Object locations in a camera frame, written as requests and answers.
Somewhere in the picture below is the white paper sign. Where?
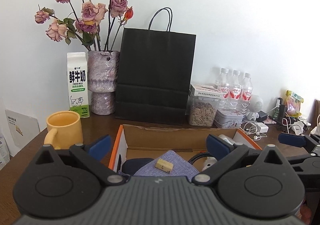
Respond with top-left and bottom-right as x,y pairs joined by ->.
5,109 -> 40,149

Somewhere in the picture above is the navy zip pouch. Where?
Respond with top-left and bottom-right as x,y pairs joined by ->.
121,158 -> 153,176

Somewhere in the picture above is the black paper bag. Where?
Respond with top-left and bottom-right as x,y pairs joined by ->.
115,7 -> 196,125

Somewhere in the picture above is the white charger with cable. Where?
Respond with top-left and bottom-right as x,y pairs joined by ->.
255,122 -> 269,133

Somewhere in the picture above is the water bottle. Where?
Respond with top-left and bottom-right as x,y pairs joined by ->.
214,68 -> 230,109
237,73 -> 253,114
226,70 -> 242,109

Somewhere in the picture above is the water bottle middle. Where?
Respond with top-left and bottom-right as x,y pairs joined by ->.
226,70 -> 242,109

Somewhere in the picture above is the white robot speaker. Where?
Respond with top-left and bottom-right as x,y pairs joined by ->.
246,95 -> 264,121

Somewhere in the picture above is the yellow ceramic mug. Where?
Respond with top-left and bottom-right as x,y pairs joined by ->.
44,111 -> 84,150

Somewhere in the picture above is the milk carton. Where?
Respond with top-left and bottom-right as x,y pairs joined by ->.
67,52 -> 90,118

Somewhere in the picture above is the purple ceramic vase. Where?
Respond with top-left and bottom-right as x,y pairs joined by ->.
88,51 -> 120,116

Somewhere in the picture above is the snack bag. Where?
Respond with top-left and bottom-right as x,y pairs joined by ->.
285,90 -> 304,118

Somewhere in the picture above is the decorated tin box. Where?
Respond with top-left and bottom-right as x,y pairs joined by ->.
214,109 -> 244,129

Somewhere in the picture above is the white flat box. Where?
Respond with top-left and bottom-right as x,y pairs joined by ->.
190,83 -> 223,99

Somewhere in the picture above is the water bottle right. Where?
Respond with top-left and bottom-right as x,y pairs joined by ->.
237,73 -> 253,114

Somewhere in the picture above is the yellow white plush toy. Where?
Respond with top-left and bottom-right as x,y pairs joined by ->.
202,157 -> 217,171

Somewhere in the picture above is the clear jar of seeds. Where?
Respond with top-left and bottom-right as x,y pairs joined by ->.
188,92 -> 223,127

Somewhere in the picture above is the small beige wooden block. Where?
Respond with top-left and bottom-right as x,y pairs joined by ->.
155,158 -> 174,174

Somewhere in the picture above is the dried pink rose bouquet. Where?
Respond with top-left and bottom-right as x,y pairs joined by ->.
34,0 -> 134,53

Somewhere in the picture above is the braided black cable coil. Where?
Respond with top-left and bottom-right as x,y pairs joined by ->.
187,151 -> 213,165

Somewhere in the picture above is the clear cotton swab box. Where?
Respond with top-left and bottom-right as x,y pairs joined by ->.
219,135 -> 235,145

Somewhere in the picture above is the water bottle left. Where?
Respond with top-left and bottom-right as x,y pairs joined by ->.
214,68 -> 230,109

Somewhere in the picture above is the purple cloth pouch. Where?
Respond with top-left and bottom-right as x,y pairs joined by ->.
118,150 -> 199,181

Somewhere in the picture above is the red cardboard box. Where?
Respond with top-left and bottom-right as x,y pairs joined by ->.
108,124 -> 261,172

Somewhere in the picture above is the person's hand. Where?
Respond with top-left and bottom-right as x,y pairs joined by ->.
300,204 -> 312,224

